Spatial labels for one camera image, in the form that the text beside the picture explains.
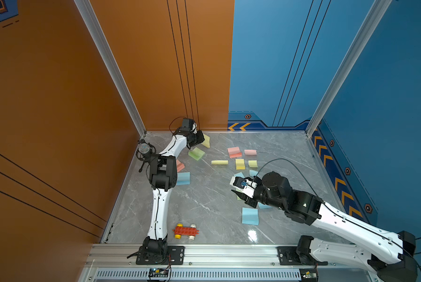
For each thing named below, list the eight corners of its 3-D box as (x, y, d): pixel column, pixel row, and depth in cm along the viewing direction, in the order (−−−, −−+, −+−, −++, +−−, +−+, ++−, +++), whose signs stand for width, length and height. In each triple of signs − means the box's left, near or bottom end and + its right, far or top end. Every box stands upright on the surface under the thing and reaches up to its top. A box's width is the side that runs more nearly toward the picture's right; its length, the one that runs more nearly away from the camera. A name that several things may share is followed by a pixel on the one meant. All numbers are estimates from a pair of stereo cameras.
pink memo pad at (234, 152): (230, 159, 109) (230, 156, 107) (227, 150, 113) (227, 148, 112) (242, 156, 110) (242, 154, 108) (238, 147, 115) (238, 145, 113)
